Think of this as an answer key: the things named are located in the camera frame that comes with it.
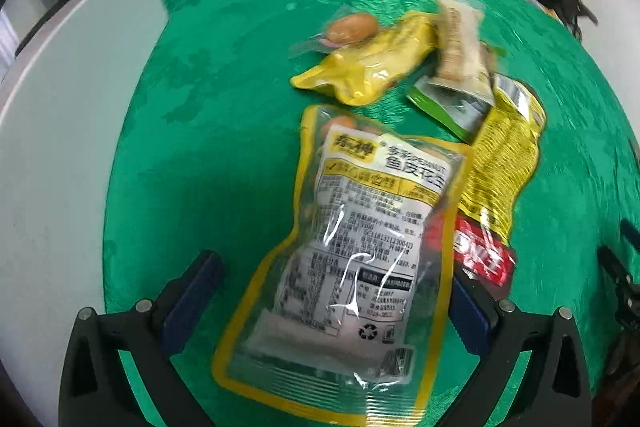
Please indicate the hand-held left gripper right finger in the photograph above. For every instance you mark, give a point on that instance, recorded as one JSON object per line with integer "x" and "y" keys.
{"x": 470, "y": 317}

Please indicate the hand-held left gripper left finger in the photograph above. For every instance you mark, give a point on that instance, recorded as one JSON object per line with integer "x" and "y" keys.
{"x": 192, "y": 294}

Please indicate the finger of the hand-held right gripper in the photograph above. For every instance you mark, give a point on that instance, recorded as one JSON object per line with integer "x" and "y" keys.
{"x": 631, "y": 233}
{"x": 622, "y": 277}

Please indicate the red snack packet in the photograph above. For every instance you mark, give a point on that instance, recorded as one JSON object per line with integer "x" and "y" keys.
{"x": 480, "y": 252}

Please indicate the yellow patterned snack packet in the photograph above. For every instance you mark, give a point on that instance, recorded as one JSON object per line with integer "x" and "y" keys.
{"x": 500, "y": 167}

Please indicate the yellow-edged clear peanut packet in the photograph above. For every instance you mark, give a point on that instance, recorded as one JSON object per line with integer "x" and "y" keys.
{"x": 350, "y": 232}

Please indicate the white cardboard box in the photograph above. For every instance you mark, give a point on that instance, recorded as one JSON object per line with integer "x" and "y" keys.
{"x": 60, "y": 132}

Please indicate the green-edged clear snack packet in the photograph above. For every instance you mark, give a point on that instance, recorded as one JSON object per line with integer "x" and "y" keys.
{"x": 445, "y": 107}

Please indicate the long beige snack packet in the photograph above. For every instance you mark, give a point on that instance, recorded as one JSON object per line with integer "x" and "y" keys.
{"x": 460, "y": 52}

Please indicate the plain yellow snack pouch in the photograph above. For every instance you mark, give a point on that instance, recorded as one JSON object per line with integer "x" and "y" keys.
{"x": 370, "y": 62}

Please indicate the clear packet with braised egg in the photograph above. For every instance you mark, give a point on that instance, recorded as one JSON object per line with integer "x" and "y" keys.
{"x": 345, "y": 29}

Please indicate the green floral blanket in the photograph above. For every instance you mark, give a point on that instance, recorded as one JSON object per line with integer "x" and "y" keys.
{"x": 225, "y": 132}

